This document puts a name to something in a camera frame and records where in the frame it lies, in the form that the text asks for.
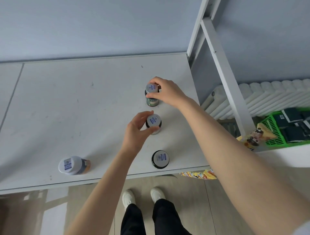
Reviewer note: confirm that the person's left hand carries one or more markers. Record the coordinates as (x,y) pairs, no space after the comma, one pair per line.
(133,135)

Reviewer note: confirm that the person's right hand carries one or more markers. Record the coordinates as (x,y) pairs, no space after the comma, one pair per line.
(172,93)

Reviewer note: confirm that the dark green bottle silver cap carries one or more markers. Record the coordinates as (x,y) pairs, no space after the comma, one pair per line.
(151,88)
(160,158)
(153,120)

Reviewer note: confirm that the white metal shelf rack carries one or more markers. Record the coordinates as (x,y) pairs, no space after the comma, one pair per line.
(72,109)

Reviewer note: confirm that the white orange bottle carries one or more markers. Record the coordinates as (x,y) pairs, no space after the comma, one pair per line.
(70,165)

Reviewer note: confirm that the person's right forearm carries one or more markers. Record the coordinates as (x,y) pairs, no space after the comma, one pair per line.
(230,157)

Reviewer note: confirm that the person's left forearm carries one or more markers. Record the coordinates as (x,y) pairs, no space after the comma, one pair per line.
(104,193)

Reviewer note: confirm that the person's right white shoe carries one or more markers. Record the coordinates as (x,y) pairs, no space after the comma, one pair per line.
(157,193)

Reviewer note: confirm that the person's black trousers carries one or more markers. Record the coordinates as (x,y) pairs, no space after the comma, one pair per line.
(133,222)

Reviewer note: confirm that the yellow cartoon snack strip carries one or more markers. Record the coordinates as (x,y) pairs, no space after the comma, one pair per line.
(193,174)

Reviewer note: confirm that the colourful cartoon snack packets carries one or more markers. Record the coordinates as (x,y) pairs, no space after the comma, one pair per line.
(254,139)

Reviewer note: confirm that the white radiator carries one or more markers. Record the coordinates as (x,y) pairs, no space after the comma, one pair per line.
(266,94)

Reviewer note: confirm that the green plastic basket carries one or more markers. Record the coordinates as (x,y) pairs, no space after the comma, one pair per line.
(271,126)

